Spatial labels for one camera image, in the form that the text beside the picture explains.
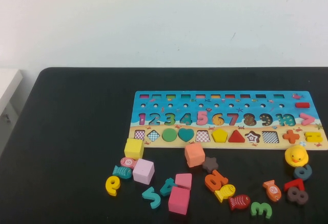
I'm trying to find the red wooden fish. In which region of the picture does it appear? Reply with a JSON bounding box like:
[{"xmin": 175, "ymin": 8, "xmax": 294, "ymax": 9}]
[{"xmin": 228, "ymin": 194, "xmax": 251, "ymax": 211}]

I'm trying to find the pink trapezoid block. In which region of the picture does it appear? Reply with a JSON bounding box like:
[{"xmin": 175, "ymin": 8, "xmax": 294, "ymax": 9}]
[{"xmin": 175, "ymin": 173, "xmax": 193, "ymax": 190}]

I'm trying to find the yellow pentagon piece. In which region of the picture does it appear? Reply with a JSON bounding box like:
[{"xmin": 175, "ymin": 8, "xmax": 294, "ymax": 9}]
[{"xmin": 211, "ymin": 128, "xmax": 229, "ymax": 143}]

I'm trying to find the orange plus sign piece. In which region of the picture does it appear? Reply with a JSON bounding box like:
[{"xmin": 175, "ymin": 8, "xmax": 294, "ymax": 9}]
[{"xmin": 283, "ymin": 130, "xmax": 300, "ymax": 144}]

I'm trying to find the green number three piece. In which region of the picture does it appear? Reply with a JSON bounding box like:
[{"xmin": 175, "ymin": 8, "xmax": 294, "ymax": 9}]
[{"xmin": 250, "ymin": 201, "xmax": 273, "ymax": 219}]

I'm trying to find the teal heart piece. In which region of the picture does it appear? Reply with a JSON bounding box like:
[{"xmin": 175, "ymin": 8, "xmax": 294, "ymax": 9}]
[{"xmin": 177, "ymin": 128, "xmax": 195, "ymax": 142}]

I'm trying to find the teal number five piece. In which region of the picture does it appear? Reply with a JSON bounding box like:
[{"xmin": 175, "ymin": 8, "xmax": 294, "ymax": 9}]
[{"xmin": 141, "ymin": 186, "xmax": 161, "ymax": 210}]

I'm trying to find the yellow equals sign piece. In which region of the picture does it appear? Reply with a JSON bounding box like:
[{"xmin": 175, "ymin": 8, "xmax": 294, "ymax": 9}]
[{"xmin": 304, "ymin": 131, "xmax": 323, "ymax": 143}]

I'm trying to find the yellow number six piece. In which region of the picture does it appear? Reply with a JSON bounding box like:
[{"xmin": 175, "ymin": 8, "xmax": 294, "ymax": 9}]
[{"xmin": 105, "ymin": 175, "xmax": 121, "ymax": 197}]

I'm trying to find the wooden number shape puzzle board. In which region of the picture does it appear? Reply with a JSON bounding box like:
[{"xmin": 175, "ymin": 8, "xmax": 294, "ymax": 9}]
[{"xmin": 127, "ymin": 90, "xmax": 328, "ymax": 150}]

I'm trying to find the yellow rubber duck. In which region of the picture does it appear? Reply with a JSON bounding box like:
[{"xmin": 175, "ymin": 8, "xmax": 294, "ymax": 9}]
[{"xmin": 284, "ymin": 146, "xmax": 310, "ymax": 168}]

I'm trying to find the teal number four piece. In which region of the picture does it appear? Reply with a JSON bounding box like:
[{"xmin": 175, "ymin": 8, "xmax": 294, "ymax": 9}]
[{"xmin": 159, "ymin": 177, "xmax": 177, "ymax": 197}]

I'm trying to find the green circle piece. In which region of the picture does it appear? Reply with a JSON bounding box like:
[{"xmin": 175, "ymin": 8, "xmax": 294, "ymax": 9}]
[{"xmin": 161, "ymin": 128, "xmax": 178, "ymax": 142}]

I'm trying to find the pink number five piece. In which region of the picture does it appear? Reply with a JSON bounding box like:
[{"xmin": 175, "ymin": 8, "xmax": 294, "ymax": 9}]
[{"xmin": 196, "ymin": 110, "xmax": 209, "ymax": 126}]

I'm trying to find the hot pink block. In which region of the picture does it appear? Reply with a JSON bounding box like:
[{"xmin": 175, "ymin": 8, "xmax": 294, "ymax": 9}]
[{"xmin": 168, "ymin": 186, "xmax": 191, "ymax": 215}]

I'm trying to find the red triangle piece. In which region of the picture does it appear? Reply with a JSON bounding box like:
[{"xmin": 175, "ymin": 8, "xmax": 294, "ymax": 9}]
[{"xmin": 228, "ymin": 129, "xmax": 246, "ymax": 143}]

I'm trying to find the teal wooden fish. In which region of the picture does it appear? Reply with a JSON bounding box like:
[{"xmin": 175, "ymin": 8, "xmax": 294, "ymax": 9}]
[{"xmin": 112, "ymin": 165, "xmax": 133, "ymax": 180}]

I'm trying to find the yellow wooden cube block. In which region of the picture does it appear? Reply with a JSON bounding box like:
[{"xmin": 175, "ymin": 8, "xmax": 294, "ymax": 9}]
[{"xmin": 124, "ymin": 138, "xmax": 145, "ymax": 160}]

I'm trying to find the salmon orange block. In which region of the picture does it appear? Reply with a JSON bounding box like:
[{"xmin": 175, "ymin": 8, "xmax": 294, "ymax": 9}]
[{"xmin": 184, "ymin": 142, "xmax": 206, "ymax": 168}]

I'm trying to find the light pink cube block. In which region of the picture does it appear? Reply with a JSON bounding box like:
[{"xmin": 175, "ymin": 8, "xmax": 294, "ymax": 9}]
[{"xmin": 132, "ymin": 158, "xmax": 155, "ymax": 185}]

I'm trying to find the brown number eight piece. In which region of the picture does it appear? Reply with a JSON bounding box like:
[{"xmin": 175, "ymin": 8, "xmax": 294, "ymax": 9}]
[{"xmin": 286, "ymin": 186, "xmax": 309, "ymax": 205}]

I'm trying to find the pink greater-than sign piece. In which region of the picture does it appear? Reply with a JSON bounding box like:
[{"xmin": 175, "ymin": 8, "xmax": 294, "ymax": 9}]
[{"xmin": 300, "ymin": 112, "xmax": 316, "ymax": 127}]

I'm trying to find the yellow wooden fish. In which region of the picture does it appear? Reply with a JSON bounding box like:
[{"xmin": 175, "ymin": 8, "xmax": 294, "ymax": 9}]
[{"xmin": 214, "ymin": 184, "xmax": 236, "ymax": 203}]

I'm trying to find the red number seven piece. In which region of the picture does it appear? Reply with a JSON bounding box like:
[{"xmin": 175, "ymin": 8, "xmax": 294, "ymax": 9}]
[{"xmin": 283, "ymin": 178, "xmax": 306, "ymax": 193}]

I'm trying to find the brown star piece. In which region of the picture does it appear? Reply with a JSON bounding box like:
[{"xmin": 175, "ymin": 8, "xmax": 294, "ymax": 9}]
[{"xmin": 202, "ymin": 156, "xmax": 219, "ymax": 174}]

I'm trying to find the orange wooden fish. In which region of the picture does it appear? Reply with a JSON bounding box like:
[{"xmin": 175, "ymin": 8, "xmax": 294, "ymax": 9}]
[{"xmin": 262, "ymin": 179, "xmax": 282, "ymax": 202}]

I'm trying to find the pink wooden fish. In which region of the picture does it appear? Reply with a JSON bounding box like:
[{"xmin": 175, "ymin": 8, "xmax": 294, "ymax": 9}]
[{"xmin": 120, "ymin": 156, "xmax": 138, "ymax": 169}]

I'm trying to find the orange number ten piece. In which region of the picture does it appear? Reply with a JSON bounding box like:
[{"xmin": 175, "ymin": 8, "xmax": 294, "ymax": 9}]
[{"xmin": 204, "ymin": 169, "xmax": 229, "ymax": 193}]

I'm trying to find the white cabinet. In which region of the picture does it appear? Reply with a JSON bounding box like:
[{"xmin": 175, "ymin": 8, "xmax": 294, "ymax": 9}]
[{"xmin": 0, "ymin": 68, "xmax": 24, "ymax": 158}]

